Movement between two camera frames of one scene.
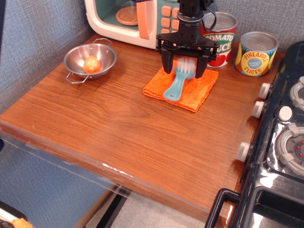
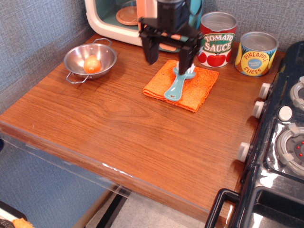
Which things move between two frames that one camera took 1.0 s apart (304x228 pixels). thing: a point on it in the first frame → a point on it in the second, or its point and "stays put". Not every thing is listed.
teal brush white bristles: (186, 69) stays put
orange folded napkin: (195, 92) stays put
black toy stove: (272, 194) stays put
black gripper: (188, 41) → (173, 22)
